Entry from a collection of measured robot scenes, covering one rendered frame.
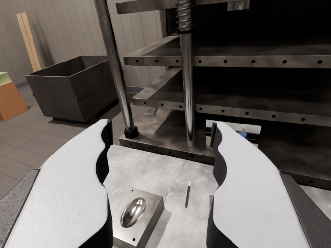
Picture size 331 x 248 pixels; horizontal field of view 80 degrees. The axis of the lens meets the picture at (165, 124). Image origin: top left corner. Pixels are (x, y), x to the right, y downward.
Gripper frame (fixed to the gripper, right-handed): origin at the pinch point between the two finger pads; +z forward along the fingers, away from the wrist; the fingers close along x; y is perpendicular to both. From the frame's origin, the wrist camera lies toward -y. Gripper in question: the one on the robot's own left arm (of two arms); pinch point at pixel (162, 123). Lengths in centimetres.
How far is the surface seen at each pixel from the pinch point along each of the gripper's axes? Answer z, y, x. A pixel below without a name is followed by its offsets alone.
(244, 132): 74, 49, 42
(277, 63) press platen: 71, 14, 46
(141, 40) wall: 364, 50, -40
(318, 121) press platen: 63, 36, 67
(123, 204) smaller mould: 40, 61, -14
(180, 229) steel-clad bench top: 33, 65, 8
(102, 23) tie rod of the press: 97, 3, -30
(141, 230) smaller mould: 29, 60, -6
